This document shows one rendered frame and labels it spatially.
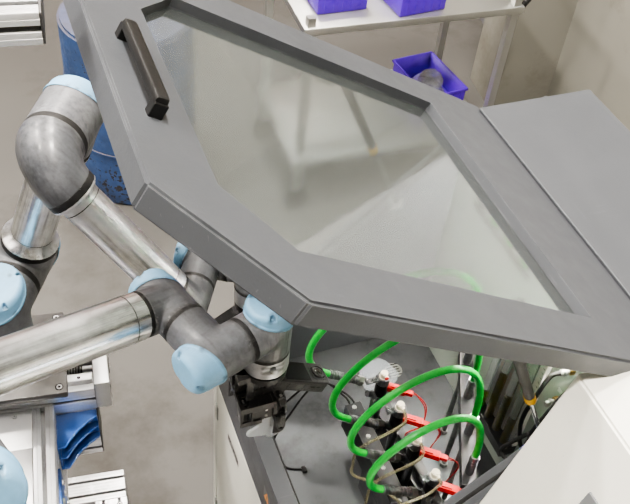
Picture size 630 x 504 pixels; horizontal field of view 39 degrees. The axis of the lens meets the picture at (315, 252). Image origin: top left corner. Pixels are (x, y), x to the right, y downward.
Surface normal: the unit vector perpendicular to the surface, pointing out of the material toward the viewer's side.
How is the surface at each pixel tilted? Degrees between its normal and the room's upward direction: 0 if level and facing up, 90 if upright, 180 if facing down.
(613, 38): 90
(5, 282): 7
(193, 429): 0
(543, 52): 90
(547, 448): 76
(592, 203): 0
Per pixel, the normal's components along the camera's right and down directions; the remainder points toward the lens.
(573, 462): -0.88, 0.03
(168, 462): 0.08, -0.70
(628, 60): -0.97, 0.11
